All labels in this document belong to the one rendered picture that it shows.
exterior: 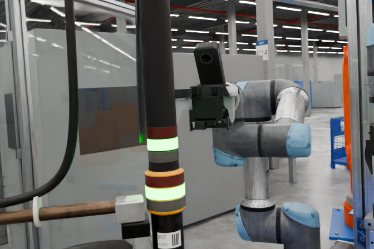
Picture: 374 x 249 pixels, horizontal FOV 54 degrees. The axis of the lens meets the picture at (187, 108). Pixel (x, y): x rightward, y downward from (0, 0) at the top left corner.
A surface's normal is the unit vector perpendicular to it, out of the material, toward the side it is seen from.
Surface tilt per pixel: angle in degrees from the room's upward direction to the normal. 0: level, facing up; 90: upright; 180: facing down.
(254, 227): 90
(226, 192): 90
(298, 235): 90
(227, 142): 90
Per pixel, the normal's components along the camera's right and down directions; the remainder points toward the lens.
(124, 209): 0.17, 0.04
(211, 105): -0.26, 0.07
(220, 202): 0.62, 0.00
